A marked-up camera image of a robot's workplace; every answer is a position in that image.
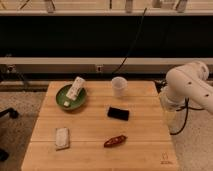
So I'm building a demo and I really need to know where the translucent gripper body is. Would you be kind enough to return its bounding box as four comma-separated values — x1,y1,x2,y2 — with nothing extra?
159,91,182,127

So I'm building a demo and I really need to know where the white wrapped packet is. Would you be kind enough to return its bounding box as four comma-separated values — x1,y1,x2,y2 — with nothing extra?
55,127,70,150

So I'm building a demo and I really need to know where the black floor cable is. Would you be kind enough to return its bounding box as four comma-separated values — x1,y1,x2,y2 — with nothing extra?
154,79,208,136

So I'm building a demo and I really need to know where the red pepper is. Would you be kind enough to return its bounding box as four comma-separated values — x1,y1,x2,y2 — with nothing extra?
104,135,127,148

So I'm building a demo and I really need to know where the black rectangular block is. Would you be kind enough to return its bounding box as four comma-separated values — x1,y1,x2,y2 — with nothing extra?
107,107,129,121

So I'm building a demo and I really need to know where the black chair base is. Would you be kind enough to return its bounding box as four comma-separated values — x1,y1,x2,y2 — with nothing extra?
0,107,20,163

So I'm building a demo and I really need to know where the black hanging cable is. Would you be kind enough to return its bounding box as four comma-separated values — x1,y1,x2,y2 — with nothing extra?
111,7,148,76

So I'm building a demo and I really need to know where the green bowl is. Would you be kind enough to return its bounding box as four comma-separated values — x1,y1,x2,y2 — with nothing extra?
55,84,87,111

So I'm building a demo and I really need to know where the wooden cutting board table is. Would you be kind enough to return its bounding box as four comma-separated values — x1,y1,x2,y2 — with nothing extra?
21,81,179,171

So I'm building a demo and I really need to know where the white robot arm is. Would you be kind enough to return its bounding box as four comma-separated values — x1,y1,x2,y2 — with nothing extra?
159,61,213,114

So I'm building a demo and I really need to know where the white tube package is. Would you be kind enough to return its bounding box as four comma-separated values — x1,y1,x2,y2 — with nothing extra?
66,77,85,101

